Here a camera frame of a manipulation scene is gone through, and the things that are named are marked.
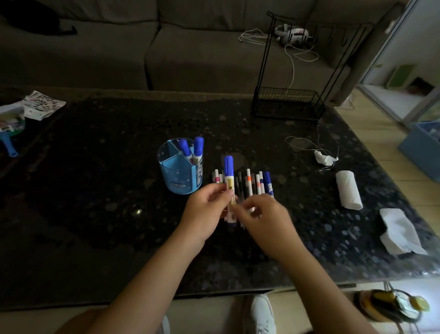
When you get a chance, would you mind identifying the row of assorted pens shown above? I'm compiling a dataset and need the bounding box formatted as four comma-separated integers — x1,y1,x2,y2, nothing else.
211,168,275,228

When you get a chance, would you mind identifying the blue plastic pen holder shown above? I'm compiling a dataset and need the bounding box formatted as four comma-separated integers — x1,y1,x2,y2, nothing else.
157,138,204,195

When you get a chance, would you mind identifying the person's right hand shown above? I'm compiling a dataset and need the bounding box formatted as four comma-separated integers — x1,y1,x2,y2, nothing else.
230,193,304,261

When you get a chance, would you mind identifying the person's right forearm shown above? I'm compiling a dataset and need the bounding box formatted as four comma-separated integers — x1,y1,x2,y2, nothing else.
272,241,380,334

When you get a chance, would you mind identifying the blue storage box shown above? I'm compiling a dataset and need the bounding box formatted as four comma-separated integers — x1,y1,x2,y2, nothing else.
398,120,440,183

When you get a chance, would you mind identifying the person's left forearm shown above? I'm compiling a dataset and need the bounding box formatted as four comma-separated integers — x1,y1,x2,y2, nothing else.
85,224,205,334

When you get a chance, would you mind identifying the printed sticker sheet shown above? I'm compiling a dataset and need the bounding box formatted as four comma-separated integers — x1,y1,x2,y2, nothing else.
21,90,67,121

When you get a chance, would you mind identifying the thin wire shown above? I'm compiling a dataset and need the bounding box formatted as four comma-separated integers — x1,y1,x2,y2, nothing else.
285,124,341,171

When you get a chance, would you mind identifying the white shoe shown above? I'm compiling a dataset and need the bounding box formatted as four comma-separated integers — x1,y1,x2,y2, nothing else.
242,294,277,334

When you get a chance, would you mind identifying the green plastic item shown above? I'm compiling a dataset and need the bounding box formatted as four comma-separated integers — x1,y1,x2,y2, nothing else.
385,64,417,91

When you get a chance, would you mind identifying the person's left hand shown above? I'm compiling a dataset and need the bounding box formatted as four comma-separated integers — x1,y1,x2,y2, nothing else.
178,183,238,250

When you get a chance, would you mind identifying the black wire rack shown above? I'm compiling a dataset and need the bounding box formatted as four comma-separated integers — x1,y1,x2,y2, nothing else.
250,11,376,121

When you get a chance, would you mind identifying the white tissue paper roll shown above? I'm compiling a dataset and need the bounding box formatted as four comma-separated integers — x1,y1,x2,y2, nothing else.
335,170,364,211

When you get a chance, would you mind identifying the white tissue sheet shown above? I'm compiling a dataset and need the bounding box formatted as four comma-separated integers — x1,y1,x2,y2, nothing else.
379,208,429,256

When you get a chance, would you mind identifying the blue handled toy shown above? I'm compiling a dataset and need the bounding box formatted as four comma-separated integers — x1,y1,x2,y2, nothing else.
0,105,27,158

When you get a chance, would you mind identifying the yellow and black sandal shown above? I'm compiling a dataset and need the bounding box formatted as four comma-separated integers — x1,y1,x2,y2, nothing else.
353,289,431,325

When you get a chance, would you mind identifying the sliding door frame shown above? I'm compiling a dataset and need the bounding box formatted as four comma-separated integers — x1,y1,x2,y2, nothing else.
357,0,440,126

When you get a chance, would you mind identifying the blue capped whiteboard marker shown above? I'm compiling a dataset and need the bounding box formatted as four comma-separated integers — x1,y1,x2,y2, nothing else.
223,156,237,225

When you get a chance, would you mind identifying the crumpled white tissue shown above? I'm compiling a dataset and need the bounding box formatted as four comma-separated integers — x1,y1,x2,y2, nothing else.
313,150,339,167

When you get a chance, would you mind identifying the white cable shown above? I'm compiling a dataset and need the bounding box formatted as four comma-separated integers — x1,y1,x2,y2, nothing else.
239,29,320,90

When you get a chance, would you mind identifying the white headset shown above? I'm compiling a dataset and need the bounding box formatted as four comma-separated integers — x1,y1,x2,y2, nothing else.
274,24,315,47

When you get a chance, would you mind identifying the grey fabric sofa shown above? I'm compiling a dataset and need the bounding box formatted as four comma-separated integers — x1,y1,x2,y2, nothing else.
0,0,408,104

